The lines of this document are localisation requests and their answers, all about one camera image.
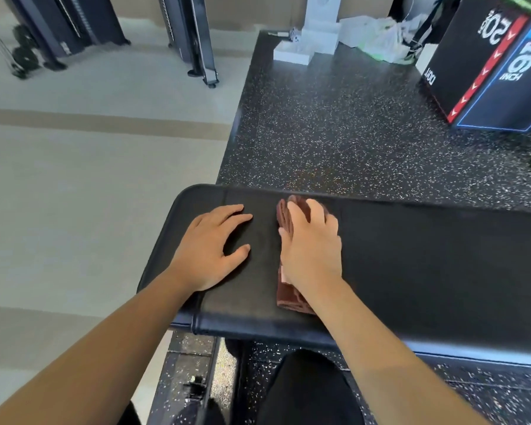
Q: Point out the black plyo box coloured borders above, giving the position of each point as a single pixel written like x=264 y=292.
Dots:
x=464 y=57

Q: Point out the person's right leg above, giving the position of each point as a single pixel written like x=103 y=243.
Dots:
x=309 y=389

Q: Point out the white printed box lid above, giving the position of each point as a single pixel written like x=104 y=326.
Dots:
x=323 y=8

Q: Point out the person's left hand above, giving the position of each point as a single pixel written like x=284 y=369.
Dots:
x=203 y=256

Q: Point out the black padded weight bench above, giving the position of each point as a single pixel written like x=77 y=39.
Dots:
x=425 y=269

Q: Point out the person's right forearm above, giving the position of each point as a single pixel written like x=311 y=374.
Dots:
x=389 y=371

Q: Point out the person's leg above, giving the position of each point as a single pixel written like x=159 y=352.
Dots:
x=309 y=389
x=130 y=416

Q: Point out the brown cleaning cloth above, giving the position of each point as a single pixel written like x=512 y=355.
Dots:
x=283 y=216

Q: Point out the clear plastic bags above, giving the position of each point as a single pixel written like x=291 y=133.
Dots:
x=387 y=39

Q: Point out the person's left leg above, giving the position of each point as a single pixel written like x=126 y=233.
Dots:
x=130 y=416

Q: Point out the small white charger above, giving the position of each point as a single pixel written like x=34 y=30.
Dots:
x=295 y=35

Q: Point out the white exercise ball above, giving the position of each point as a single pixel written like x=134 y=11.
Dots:
x=413 y=6

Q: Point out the person's left forearm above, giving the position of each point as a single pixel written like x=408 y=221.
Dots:
x=84 y=362

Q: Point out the flat white box tray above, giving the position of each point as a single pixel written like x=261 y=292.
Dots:
x=292 y=55

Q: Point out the person's right hand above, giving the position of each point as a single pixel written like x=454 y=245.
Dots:
x=314 y=256

